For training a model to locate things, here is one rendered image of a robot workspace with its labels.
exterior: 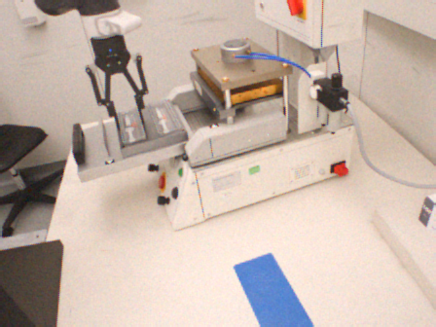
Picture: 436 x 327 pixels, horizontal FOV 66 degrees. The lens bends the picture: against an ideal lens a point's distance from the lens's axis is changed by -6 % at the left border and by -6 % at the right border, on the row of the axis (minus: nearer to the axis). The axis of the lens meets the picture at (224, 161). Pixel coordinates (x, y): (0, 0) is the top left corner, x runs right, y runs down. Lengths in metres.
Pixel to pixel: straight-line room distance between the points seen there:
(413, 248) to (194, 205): 0.52
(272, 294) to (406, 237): 0.33
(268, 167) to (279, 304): 0.34
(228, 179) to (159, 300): 0.33
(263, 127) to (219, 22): 1.56
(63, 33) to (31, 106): 0.55
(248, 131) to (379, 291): 0.46
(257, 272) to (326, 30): 0.57
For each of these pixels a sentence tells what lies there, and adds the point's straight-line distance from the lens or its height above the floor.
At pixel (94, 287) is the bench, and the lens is 0.91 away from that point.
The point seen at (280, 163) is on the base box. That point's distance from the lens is 0.93.
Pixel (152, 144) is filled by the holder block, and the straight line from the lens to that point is 0.86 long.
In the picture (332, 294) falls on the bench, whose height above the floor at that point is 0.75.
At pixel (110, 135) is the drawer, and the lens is 0.98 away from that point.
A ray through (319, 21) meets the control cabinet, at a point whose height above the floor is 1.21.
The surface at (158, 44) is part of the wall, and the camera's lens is 2.35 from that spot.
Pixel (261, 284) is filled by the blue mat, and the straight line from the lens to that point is 0.82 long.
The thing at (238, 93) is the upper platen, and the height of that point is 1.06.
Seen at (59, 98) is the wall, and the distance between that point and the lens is 2.53.
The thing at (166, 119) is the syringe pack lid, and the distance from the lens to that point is 0.92.
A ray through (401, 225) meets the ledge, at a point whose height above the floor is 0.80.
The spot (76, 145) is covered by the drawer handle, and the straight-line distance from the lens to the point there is 0.91.
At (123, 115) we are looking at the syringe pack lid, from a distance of 0.99.
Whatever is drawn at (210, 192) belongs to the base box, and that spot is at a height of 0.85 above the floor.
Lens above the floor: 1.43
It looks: 36 degrees down
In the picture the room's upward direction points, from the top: 8 degrees counter-clockwise
